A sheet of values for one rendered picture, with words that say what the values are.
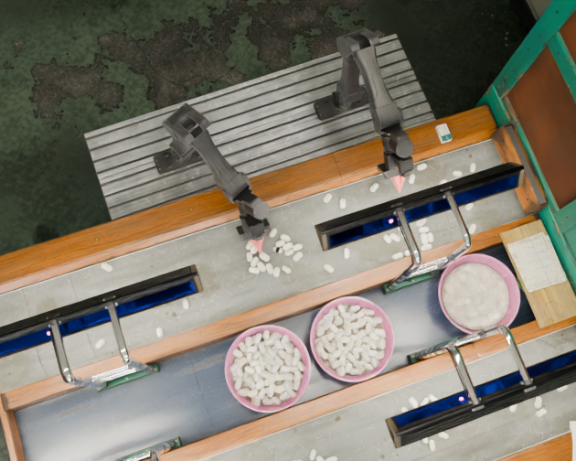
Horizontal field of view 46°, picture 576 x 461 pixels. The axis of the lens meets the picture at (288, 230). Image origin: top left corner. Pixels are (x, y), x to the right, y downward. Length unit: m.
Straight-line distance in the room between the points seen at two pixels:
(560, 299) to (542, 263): 0.13
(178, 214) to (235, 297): 0.33
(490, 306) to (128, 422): 1.22
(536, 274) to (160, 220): 1.23
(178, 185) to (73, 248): 0.42
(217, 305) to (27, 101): 1.58
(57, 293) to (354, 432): 1.03
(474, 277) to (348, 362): 0.51
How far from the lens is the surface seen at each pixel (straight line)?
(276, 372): 2.15
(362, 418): 2.17
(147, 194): 2.35
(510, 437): 2.29
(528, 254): 2.33
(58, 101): 3.32
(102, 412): 2.26
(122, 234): 2.23
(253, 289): 2.17
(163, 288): 1.82
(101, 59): 3.37
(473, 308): 2.28
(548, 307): 2.33
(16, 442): 2.28
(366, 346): 2.18
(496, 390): 1.90
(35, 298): 2.28
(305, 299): 2.15
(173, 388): 2.22
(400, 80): 2.55
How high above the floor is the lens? 2.88
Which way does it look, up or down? 75 degrees down
